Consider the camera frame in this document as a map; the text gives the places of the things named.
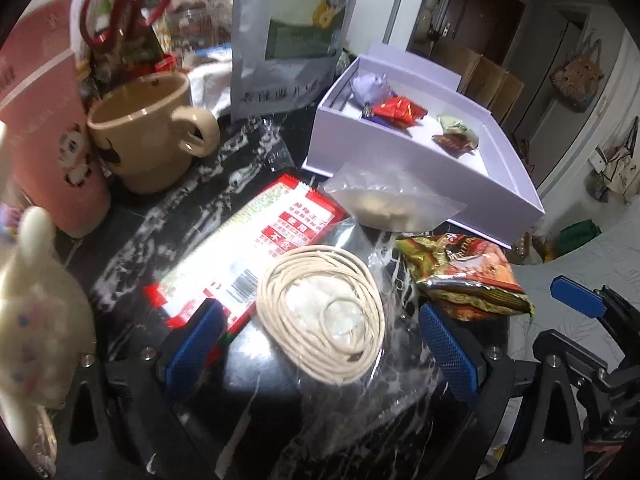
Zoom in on red white snack packet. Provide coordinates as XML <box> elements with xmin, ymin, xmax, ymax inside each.
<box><xmin>143</xmin><ymin>174</ymin><xmax>344</xmax><ymax>336</ymax></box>

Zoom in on green gold candy wrappers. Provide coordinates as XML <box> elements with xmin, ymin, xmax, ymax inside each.
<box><xmin>396</xmin><ymin>233</ymin><xmax>535</xmax><ymax>322</ymax></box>

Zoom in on string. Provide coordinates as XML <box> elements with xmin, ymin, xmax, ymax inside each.
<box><xmin>255</xmin><ymin>244</ymin><xmax>386</xmax><ymax>387</ymax></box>

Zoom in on clear zip bag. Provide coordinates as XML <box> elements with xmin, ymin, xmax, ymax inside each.
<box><xmin>322</xmin><ymin>164</ymin><xmax>466</xmax><ymax>233</ymax></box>

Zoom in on maroon chocolate packet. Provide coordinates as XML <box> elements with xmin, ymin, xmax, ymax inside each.
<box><xmin>433</xmin><ymin>133</ymin><xmax>477</xmax><ymax>158</ymax></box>

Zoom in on red candy packet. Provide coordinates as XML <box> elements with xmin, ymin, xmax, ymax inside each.
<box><xmin>372</xmin><ymin>96</ymin><xmax>427</xmax><ymax>128</ymax></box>

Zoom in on beige ceramic mug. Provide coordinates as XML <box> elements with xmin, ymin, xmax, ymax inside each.
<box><xmin>87</xmin><ymin>72</ymin><xmax>220</xmax><ymax>195</ymax></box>

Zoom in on hanging patterned tote bag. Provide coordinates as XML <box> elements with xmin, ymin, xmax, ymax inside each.
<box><xmin>549</xmin><ymin>32</ymin><xmax>604</xmax><ymax>112</ymax></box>

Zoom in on pink panda cup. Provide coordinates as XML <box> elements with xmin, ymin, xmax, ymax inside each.
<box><xmin>1</xmin><ymin>0</ymin><xmax>111</xmax><ymax>238</ymax></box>

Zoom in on lavender gift box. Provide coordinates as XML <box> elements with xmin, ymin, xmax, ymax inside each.
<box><xmin>303</xmin><ymin>44</ymin><xmax>544</xmax><ymax>247</ymax></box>

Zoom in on dark entrance door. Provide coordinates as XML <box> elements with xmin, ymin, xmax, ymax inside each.
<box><xmin>440</xmin><ymin>0</ymin><xmax>526</xmax><ymax>65</ymax></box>

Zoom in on white ceramic jar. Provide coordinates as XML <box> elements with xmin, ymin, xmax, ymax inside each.
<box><xmin>412</xmin><ymin>0</ymin><xmax>439</xmax><ymax>44</ymax></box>

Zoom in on silver tea pouch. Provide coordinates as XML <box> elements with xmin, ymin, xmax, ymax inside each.
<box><xmin>230</xmin><ymin>0</ymin><xmax>356</xmax><ymax>120</ymax></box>

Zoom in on red handled scissors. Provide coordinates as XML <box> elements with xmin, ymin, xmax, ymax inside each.
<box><xmin>79</xmin><ymin>0</ymin><xmax>171</xmax><ymax>52</ymax></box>

